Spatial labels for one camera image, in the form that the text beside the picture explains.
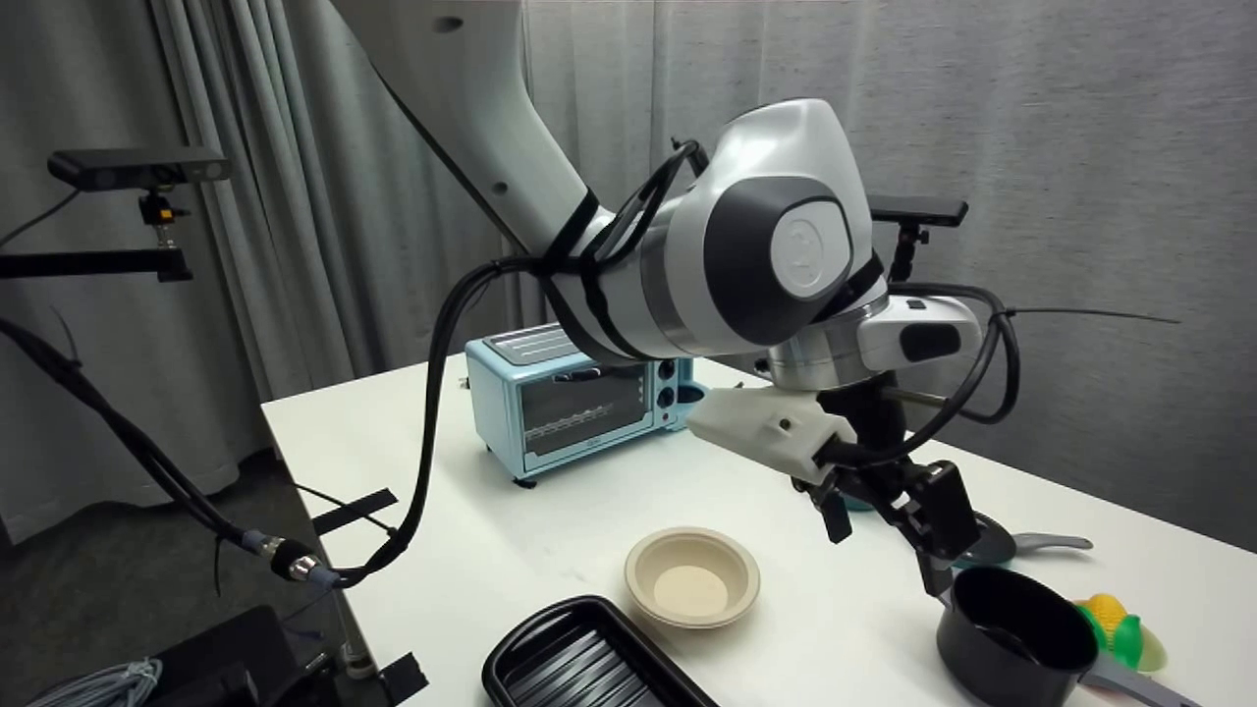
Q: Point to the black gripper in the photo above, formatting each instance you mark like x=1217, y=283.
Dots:
x=882, y=426

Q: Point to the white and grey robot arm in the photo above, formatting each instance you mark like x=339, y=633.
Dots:
x=770, y=250

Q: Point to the beige shallow bowl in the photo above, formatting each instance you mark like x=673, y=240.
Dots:
x=694, y=579

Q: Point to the yellow green toy corn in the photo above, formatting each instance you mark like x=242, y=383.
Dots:
x=1118, y=626

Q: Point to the black ridged plastic tray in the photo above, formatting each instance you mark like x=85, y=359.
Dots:
x=592, y=671

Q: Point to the light blue toaster oven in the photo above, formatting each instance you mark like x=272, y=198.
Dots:
x=572, y=405

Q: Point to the grey curtain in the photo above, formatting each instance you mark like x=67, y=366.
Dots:
x=1111, y=157

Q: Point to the grey crumpled cloth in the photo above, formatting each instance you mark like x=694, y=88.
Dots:
x=98, y=685

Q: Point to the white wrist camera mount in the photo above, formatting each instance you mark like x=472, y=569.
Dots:
x=768, y=430

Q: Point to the black camera stand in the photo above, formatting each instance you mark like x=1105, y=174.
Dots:
x=905, y=253

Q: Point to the black stereo camera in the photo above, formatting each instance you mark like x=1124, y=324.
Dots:
x=920, y=208
x=140, y=168

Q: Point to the black horizontal camera bar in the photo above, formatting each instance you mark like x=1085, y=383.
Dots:
x=90, y=261

